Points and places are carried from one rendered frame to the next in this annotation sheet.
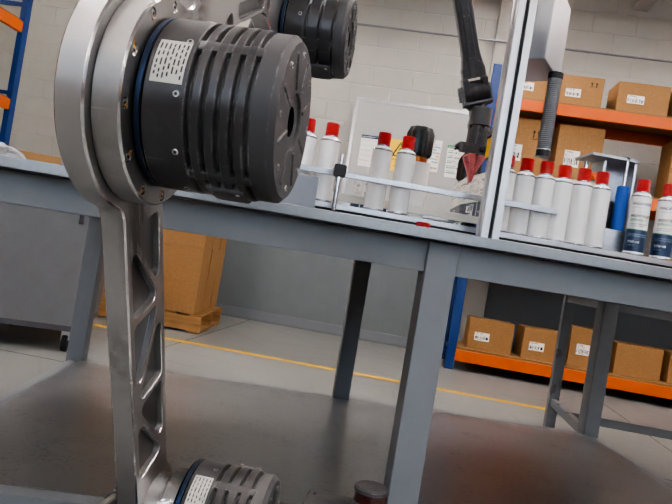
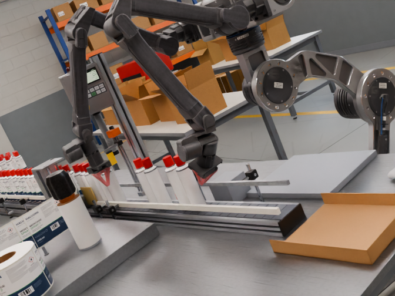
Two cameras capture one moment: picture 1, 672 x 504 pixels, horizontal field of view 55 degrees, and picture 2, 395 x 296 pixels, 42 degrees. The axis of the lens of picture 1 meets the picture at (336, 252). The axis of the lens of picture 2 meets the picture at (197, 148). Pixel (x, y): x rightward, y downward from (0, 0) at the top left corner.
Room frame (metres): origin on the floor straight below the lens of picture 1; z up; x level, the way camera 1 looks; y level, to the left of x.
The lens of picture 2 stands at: (2.49, 1.60, 1.49)
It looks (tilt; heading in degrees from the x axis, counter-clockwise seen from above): 13 degrees down; 238
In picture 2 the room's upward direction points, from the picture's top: 23 degrees counter-clockwise
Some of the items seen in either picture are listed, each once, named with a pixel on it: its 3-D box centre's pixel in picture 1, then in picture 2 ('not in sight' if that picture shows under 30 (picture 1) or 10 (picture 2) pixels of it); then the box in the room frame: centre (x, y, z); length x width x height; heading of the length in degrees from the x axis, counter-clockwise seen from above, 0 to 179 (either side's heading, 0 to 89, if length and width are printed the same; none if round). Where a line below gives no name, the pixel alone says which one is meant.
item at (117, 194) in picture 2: (503, 193); (112, 183); (1.68, -0.41, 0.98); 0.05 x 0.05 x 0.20
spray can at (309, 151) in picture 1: (303, 158); (188, 182); (1.64, 0.12, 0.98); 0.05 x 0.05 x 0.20
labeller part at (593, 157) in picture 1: (606, 159); (47, 164); (1.80, -0.71, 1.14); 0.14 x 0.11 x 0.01; 95
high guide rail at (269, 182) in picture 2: (352, 176); (177, 184); (1.61, -0.01, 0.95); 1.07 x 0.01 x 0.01; 95
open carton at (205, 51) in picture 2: not in sight; (210, 50); (-1.98, -4.18, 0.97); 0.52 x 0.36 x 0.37; 176
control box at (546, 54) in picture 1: (538, 33); (88, 89); (1.60, -0.41, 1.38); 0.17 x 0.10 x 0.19; 150
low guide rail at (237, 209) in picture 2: (346, 197); (168, 206); (1.69, 0.00, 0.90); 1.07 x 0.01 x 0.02; 95
